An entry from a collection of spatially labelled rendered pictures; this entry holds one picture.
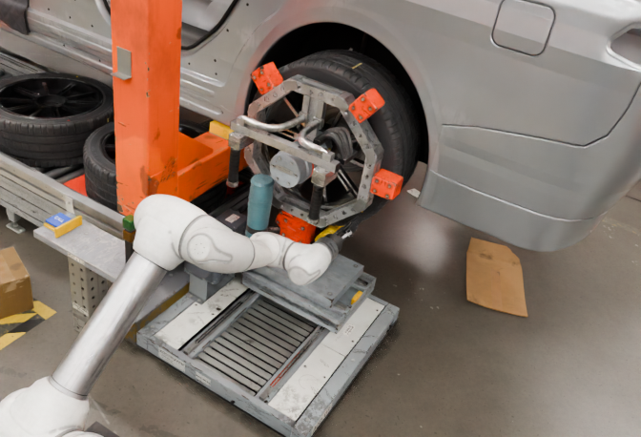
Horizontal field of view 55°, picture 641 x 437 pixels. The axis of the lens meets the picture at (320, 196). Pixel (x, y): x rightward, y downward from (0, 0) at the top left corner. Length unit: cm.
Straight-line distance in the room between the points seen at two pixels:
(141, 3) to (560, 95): 130
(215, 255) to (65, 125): 177
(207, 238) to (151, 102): 75
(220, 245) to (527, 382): 174
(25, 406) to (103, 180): 131
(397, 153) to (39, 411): 135
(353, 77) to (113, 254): 108
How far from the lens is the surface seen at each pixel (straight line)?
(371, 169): 213
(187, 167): 244
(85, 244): 242
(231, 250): 153
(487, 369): 284
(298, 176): 211
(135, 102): 216
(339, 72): 217
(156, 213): 163
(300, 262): 200
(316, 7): 225
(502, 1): 200
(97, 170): 279
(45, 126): 314
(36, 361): 265
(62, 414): 167
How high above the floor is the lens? 192
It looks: 32 degrees down
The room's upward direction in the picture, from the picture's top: 10 degrees clockwise
